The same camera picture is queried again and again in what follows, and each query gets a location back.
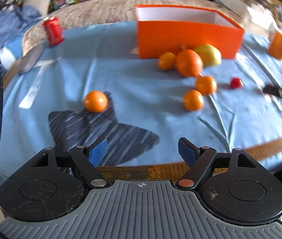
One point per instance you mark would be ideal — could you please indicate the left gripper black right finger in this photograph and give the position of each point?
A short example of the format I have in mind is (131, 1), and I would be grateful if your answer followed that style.
(199, 161)

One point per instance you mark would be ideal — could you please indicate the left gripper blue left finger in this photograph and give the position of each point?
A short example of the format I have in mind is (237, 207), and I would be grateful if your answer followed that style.
(86, 160)

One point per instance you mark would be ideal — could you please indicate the large orange tomato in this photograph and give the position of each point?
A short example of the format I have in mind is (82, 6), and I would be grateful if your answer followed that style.
(189, 63)

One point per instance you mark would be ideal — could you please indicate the orange cylindrical canister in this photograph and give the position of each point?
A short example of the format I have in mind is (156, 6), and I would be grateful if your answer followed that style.
(275, 46)

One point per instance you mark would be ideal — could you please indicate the orange fruit middle lower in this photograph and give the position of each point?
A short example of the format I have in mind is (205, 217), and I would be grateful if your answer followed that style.
(193, 100)

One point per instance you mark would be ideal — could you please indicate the red cherry tomato upper pair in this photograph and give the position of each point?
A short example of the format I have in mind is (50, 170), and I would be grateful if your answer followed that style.
(236, 83)

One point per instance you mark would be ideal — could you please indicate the small orange fruit far left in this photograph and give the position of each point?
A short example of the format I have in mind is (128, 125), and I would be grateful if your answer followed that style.
(95, 101)

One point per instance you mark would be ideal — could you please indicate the light blue tablecloth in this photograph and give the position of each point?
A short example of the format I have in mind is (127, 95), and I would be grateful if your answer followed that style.
(147, 97)

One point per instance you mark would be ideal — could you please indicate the orange fruit middle upper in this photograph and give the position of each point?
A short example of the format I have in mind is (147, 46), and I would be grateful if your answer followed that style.
(206, 85)

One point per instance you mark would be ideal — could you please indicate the small orange fruit behind tomato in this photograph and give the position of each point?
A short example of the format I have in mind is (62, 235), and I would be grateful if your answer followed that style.
(166, 61)

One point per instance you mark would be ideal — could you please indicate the orange cardboard box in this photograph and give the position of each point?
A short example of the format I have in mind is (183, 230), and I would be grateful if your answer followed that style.
(166, 28)

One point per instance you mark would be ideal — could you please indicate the red soda can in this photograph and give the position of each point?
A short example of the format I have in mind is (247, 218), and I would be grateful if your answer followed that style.
(53, 30)

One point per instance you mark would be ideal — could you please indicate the quilted beige sofa cover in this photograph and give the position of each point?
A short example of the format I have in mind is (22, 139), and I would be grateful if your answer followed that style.
(110, 24)

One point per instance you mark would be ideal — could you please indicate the blue striped bedding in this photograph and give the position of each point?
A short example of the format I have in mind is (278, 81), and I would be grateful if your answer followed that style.
(13, 25)

